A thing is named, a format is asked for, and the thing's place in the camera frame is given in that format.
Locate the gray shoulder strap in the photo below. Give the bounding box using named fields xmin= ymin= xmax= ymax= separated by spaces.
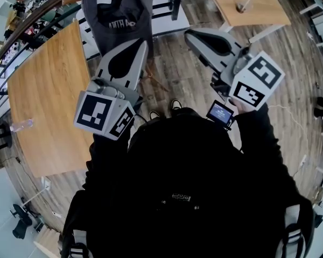
xmin=69 ymin=228 xmax=92 ymax=258
xmin=280 ymin=204 xmax=304 ymax=258

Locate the wooden table with white legs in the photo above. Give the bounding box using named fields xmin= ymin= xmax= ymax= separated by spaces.
xmin=6 ymin=20 xmax=96 ymax=178
xmin=201 ymin=0 xmax=292 ymax=44

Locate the person's right forearm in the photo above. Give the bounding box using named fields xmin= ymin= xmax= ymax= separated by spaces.
xmin=228 ymin=98 xmax=286 ymax=171

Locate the white floor stand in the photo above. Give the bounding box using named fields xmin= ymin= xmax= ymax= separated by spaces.
xmin=20 ymin=176 xmax=52 ymax=207

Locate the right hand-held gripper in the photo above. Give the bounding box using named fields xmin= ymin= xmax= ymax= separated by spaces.
xmin=184 ymin=27 xmax=286 ymax=112

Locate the white cable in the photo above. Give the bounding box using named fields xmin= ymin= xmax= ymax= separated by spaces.
xmin=268 ymin=103 xmax=311 ymax=159

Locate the person's torso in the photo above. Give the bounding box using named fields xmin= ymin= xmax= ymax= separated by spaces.
xmin=60 ymin=107 xmax=317 ymax=258

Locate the white desk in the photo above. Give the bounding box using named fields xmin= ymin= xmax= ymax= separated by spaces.
xmin=300 ymin=0 xmax=323 ymax=48

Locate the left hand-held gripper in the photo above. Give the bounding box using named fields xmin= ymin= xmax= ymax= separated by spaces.
xmin=73 ymin=38 xmax=150 ymax=141

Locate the person's right shoe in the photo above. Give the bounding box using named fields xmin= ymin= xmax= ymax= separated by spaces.
xmin=170 ymin=98 xmax=184 ymax=111

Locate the person's left forearm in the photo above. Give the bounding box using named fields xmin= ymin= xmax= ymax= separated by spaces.
xmin=82 ymin=133 xmax=132 ymax=198

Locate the small display screen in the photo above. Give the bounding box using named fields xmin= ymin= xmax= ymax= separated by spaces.
xmin=206 ymin=99 xmax=236 ymax=130

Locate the clear plastic bottle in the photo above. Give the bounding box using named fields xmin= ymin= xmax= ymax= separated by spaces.
xmin=9 ymin=118 xmax=34 ymax=133

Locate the black office chair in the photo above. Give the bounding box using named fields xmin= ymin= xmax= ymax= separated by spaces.
xmin=10 ymin=203 xmax=33 ymax=240

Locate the grey baseball cap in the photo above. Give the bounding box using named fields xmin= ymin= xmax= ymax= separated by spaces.
xmin=80 ymin=0 xmax=155 ymax=60

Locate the light wooden furniture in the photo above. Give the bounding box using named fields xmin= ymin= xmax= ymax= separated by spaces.
xmin=33 ymin=226 xmax=63 ymax=258

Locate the black railing with wooden handrail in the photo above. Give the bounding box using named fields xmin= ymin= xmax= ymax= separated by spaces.
xmin=0 ymin=0 xmax=185 ymax=97

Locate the drink cup with straw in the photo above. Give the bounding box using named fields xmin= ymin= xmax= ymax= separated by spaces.
xmin=235 ymin=0 xmax=255 ymax=14

